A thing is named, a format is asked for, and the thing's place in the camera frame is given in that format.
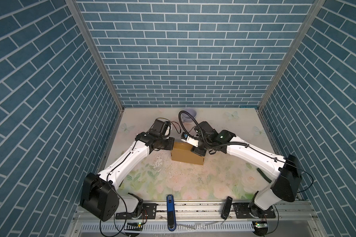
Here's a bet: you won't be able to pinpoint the blue black handheld tool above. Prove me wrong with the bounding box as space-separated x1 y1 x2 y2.
167 195 177 232

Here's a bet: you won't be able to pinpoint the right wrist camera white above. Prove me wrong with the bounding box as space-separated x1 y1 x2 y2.
181 132 199 147

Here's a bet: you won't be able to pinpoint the black handheld device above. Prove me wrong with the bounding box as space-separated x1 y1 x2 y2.
221 196 233 220

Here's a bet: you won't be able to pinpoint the aluminium front rail frame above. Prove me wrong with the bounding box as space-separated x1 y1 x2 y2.
66 200 326 237

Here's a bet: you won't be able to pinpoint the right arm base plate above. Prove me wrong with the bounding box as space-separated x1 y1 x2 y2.
232 202 276 219

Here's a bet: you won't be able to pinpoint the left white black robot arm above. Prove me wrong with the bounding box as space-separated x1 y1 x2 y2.
80 119 175 222

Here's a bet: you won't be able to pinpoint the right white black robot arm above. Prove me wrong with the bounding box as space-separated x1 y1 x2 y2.
181 121 302 218

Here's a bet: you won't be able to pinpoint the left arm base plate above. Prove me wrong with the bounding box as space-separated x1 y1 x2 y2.
115 203 157 220

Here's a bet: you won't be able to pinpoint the brown cardboard box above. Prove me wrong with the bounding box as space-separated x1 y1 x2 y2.
171 142 204 166

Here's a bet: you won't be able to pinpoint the green pliers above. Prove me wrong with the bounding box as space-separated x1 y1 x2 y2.
257 168 272 183

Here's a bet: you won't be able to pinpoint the white slotted cable duct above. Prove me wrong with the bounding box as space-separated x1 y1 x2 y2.
80 221 255 235

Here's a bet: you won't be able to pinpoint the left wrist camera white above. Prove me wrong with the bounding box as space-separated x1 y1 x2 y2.
164 122 172 138

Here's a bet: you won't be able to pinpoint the right green controller board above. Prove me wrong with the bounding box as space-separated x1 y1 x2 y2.
253 221 269 229

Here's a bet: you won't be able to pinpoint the lavender ceramic cup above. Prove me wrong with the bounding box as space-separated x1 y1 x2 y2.
181 108 197 123

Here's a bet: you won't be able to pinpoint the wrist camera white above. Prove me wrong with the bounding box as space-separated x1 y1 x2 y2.
164 122 172 138
181 132 199 147

